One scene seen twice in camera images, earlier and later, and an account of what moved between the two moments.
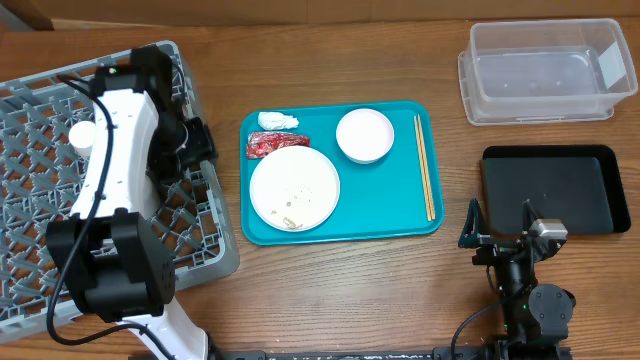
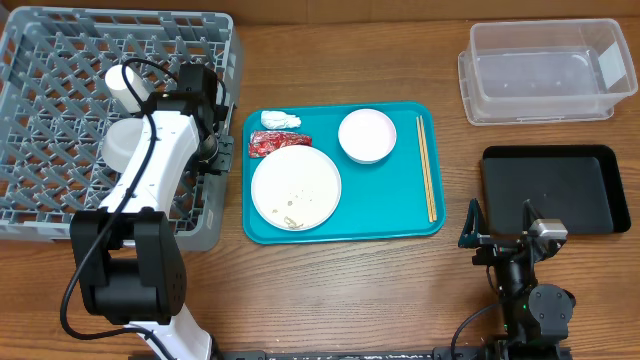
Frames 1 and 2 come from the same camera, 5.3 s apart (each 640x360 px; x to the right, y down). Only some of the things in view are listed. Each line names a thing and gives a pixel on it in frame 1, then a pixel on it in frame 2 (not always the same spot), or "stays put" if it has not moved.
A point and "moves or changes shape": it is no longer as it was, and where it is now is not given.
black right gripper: (501, 240) stays put
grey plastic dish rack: (47, 134) moves or changes shape
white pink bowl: (364, 135) stays put
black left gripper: (167, 165) → (224, 163)
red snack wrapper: (259, 144) stays put
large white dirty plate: (294, 188) stays put
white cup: (82, 137) moves or changes shape
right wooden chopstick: (426, 167) stays put
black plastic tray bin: (579, 184) stays put
